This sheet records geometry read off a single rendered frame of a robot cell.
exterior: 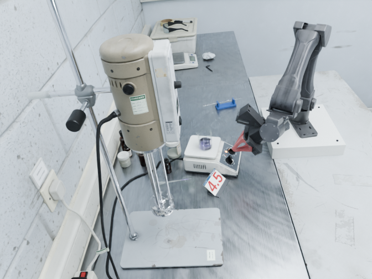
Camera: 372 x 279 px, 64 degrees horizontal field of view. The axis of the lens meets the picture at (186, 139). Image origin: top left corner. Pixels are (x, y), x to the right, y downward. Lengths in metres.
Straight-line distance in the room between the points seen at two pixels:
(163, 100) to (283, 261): 0.58
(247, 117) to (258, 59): 1.73
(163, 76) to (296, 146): 0.74
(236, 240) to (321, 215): 0.28
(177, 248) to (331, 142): 0.69
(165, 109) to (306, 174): 0.70
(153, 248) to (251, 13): 1.96
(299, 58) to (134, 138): 0.55
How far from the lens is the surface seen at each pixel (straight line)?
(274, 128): 0.87
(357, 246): 1.02
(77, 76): 0.64
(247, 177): 1.13
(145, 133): 0.63
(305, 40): 0.98
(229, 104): 1.50
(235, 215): 1.01
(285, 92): 0.93
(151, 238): 0.98
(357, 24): 2.78
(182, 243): 0.95
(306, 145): 1.21
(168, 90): 0.58
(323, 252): 0.98
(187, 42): 2.10
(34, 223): 0.86
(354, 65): 2.92
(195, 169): 1.13
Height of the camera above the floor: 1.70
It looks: 38 degrees down
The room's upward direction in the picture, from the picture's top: 7 degrees counter-clockwise
